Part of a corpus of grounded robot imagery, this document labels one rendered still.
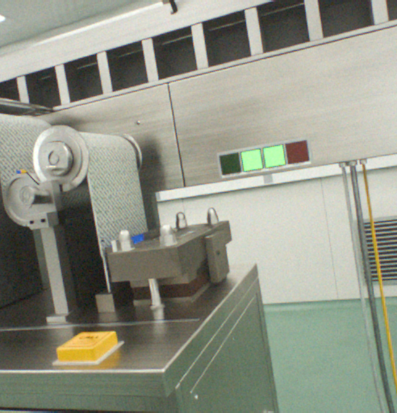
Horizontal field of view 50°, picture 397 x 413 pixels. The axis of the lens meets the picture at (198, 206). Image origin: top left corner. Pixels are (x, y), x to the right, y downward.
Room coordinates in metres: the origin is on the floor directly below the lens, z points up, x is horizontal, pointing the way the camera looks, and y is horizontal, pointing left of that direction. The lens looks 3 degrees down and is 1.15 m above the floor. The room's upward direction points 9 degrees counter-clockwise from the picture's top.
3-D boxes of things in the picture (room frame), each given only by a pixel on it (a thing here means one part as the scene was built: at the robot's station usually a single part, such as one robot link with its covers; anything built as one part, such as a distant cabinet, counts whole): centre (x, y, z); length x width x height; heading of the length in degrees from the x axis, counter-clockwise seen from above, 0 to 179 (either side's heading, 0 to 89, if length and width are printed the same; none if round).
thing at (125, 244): (0.90, 0.17, 1.05); 0.04 x 0.04 x 0.04
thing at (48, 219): (0.93, 0.33, 1.05); 0.06 x 0.05 x 0.31; 160
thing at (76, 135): (0.95, 0.29, 1.25); 0.15 x 0.01 x 0.15; 70
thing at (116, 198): (1.04, 0.19, 1.11); 0.23 x 0.01 x 0.18; 160
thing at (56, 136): (1.07, 0.25, 1.25); 0.26 x 0.12 x 0.12; 160
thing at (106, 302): (1.05, 0.19, 0.92); 0.28 x 0.04 x 0.04; 160
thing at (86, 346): (0.68, 0.21, 0.91); 0.07 x 0.07 x 0.02; 70
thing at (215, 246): (1.03, -0.03, 0.97); 0.10 x 0.03 x 0.11; 160
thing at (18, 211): (1.11, 0.36, 1.18); 0.26 x 0.12 x 0.12; 160
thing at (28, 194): (0.89, 0.35, 1.18); 0.04 x 0.02 x 0.04; 70
